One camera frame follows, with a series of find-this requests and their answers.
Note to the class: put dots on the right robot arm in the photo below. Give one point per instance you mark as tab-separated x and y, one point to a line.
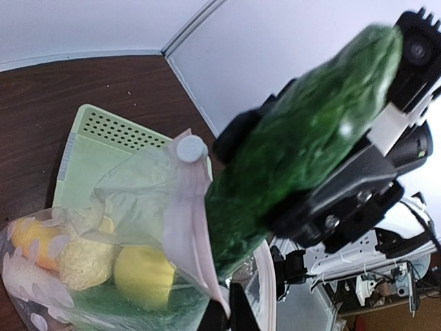
410	152

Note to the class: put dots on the dark green cucumber toy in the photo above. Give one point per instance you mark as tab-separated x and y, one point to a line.
297	144

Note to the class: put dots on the orange mango toy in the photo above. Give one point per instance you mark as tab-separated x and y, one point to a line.
24	231

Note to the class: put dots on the green bok choy toy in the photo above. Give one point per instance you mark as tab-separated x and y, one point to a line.
102	307

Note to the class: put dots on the clear zip top bag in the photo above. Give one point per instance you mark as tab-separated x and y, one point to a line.
156	198

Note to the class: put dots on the pale yellow bumpy fruit toy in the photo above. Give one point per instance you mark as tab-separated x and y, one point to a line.
84	264

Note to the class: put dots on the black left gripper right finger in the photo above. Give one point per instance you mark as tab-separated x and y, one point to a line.
242	317

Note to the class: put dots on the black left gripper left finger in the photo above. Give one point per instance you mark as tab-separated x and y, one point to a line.
214	318

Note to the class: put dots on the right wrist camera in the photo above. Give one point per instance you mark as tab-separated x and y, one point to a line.
417	77

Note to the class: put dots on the green lime toy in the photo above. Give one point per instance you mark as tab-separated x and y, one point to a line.
144	276

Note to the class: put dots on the right aluminium frame post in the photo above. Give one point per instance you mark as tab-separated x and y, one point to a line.
198	19

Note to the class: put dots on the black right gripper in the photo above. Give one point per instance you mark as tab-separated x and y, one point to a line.
312	216

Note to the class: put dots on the green plastic basket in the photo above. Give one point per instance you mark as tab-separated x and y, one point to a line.
98	141

